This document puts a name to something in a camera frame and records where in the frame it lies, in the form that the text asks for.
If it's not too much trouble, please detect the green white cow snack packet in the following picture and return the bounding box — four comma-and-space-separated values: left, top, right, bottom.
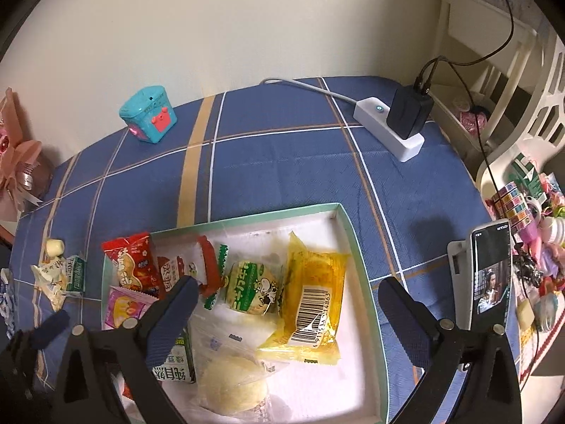
204, 242, 285, 316

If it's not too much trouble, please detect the pink swiss roll packet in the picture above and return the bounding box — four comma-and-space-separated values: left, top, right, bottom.
102, 285, 160, 332

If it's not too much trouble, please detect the green white soy milk packet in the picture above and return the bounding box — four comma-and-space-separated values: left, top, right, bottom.
150, 327, 197, 385

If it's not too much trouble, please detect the white box with green rim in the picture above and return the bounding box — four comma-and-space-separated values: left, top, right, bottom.
101, 203, 391, 424

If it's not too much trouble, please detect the grey power strip cable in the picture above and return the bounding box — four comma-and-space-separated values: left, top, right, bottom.
258, 77, 359, 107

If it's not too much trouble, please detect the small green white carton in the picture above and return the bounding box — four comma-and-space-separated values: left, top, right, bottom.
64, 254, 88, 294

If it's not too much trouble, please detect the blue plaid tablecloth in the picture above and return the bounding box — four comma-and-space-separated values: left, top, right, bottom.
9, 75, 537, 424

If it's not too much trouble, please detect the crumpled white wrapper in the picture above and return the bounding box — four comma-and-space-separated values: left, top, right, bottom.
30, 256, 69, 312

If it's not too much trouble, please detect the stack of washi tape rolls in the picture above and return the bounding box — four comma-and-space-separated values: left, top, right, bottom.
492, 181, 537, 230

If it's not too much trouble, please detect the red candy packet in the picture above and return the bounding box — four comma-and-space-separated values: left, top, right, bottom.
101, 232, 162, 296

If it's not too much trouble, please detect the yellow barcode snack packet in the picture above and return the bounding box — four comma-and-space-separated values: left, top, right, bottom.
256, 231, 351, 365

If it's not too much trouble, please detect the brown-red milk biscuit packet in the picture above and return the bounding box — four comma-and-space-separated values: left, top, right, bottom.
156, 235, 221, 299

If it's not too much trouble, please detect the white plastic basket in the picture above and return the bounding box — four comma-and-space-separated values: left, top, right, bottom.
474, 31, 565, 186

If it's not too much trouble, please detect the pink flower bouquet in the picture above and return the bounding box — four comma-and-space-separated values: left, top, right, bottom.
0, 87, 54, 213

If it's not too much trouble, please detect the black smartphone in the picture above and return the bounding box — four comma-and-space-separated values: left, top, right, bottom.
469, 220, 513, 332

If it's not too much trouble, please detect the white phone stand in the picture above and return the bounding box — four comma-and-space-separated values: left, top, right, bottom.
447, 238, 475, 372

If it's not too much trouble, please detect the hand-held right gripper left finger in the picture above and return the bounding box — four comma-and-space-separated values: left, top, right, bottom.
53, 274, 201, 424

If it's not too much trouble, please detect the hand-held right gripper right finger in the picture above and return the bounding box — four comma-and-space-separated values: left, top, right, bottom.
377, 276, 524, 424

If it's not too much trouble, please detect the black cable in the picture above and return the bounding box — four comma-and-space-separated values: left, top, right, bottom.
426, 55, 543, 394
415, 0, 515, 91

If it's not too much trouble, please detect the clear packet with pale bun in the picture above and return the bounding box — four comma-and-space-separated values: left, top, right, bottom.
188, 309, 287, 418

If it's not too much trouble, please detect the teal toy box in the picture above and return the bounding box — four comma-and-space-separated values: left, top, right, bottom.
119, 87, 178, 144

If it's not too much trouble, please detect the pile of colourful trinkets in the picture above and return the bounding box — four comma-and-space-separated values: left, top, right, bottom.
486, 150, 565, 376

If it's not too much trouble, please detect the blue white crumpled packet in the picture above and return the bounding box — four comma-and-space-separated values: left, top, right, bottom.
0, 267, 16, 341

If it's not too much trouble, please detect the white power strip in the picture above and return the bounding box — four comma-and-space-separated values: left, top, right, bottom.
353, 96, 425, 162

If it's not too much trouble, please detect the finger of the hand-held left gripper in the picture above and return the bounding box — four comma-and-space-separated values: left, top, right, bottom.
9, 309, 71, 363

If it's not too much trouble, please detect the black charger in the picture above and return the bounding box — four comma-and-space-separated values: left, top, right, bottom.
386, 86, 435, 140

